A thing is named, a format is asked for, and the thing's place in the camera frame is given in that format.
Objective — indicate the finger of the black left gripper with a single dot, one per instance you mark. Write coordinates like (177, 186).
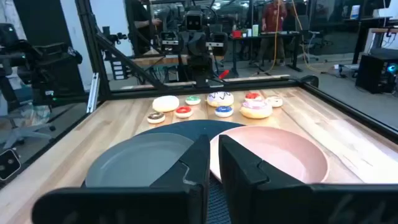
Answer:
(193, 43)
(202, 43)

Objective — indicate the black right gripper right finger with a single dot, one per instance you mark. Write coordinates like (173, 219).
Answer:
(248, 193)

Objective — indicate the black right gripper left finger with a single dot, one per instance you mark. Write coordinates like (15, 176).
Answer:
(174, 202)

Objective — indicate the small green-iced donut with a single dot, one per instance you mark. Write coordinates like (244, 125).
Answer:
(193, 102)

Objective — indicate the large purple-iced donut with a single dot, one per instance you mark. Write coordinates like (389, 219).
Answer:
(220, 101)

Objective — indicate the large white-iced blue-drizzle donut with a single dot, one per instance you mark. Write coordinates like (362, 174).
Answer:
(165, 104)

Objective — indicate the small red-iced donut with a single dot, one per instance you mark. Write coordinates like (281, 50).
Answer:
(183, 114)

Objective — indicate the small blue-iced donut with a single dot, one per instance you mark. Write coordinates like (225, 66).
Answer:
(224, 112)

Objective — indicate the small red dark-drizzle donut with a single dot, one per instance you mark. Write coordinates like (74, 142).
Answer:
(252, 97)

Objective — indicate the large pink-iced donut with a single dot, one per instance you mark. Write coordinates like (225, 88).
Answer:
(256, 110)

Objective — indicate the small white-iced donut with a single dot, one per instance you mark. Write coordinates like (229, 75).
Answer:
(275, 102)

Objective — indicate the wooden workbench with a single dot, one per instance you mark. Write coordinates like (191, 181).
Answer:
(146, 59)

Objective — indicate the person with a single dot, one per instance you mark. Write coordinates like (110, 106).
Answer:
(273, 21)
(140, 21)

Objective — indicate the pink round plate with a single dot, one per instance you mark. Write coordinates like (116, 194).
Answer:
(280, 149)

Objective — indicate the grey round plate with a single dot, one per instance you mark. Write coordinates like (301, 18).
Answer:
(136, 161)

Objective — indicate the black desk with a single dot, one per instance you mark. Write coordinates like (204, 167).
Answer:
(267, 34)

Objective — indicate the round dark woven placemat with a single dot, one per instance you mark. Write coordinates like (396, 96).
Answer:
(192, 127)

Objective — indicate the silver aluminium bar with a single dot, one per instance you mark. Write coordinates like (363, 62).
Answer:
(92, 93)

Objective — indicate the black equipment stand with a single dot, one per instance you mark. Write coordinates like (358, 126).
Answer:
(40, 65)

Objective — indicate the grey office chair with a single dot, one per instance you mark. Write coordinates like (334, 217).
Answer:
(28, 130)

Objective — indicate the black computer tower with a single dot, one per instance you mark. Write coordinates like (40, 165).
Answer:
(373, 73)

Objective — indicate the wooden-top desk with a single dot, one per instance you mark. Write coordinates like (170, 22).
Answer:
(384, 30)

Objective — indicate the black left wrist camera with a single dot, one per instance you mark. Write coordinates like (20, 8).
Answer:
(194, 21)

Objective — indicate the black aluminium table frame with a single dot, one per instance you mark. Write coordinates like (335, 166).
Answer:
(248, 84)

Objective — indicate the black table-level camera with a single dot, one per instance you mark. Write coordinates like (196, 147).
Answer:
(8, 164)

